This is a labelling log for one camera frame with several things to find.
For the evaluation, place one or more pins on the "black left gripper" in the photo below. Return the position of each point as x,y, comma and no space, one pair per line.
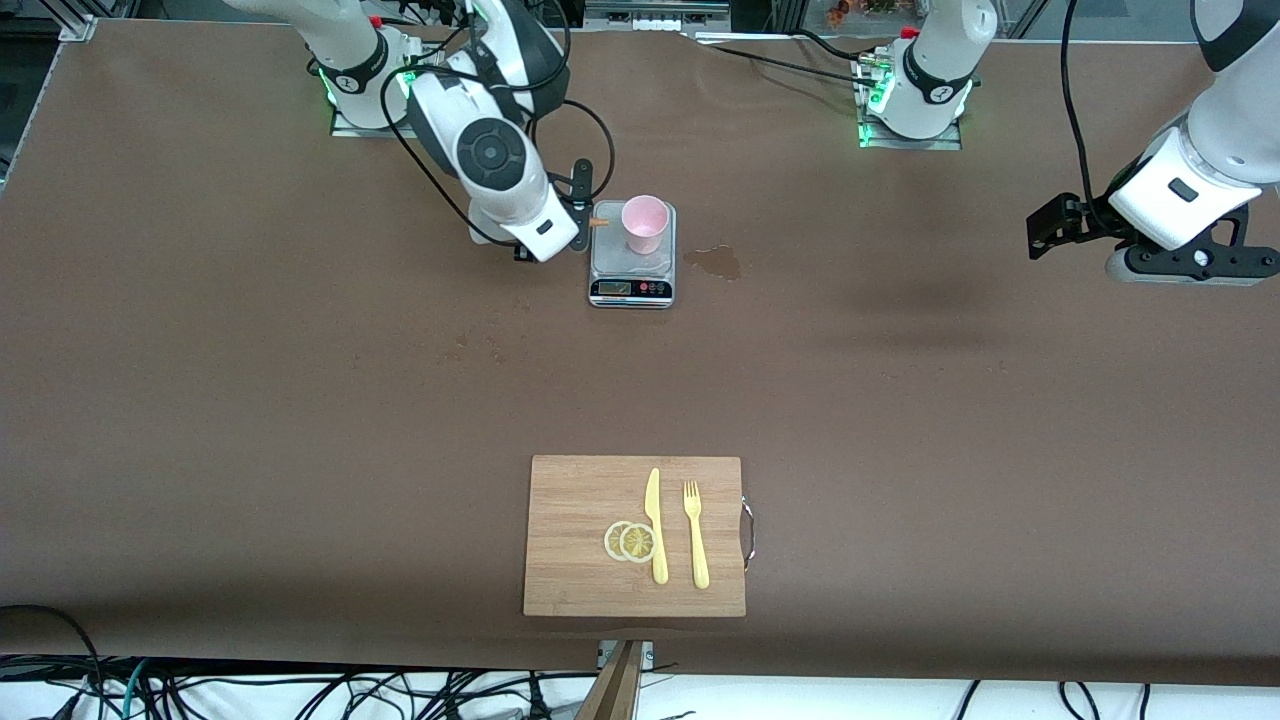
1082,221

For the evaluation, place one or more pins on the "pink plastic cup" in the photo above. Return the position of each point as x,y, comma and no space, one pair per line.
645,235

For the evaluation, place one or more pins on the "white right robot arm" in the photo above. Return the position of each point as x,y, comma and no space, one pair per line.
490,150

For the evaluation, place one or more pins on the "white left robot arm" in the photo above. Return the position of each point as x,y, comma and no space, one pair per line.
1200,170

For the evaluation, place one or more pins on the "silver digital kitchen scale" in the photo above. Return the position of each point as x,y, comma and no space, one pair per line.
630,290

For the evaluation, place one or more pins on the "brown liquid spill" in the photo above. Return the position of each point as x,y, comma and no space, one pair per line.
715,263

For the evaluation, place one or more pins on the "white power strip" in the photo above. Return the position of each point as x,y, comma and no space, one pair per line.
662,23

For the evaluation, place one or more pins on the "yellow plastic knife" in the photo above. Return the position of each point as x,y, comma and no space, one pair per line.
655,515

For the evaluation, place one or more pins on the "lemon slice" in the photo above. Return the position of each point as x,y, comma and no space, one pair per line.
611,541
637,543

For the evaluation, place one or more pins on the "yellow plastic fork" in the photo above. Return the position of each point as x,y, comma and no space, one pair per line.
697,540

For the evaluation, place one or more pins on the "wooden beam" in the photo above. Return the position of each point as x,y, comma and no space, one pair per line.
615,690

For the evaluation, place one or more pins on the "aluminium frame rail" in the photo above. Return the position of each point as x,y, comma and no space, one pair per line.
655,8

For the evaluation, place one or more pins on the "metal bracket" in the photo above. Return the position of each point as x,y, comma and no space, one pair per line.
645,652

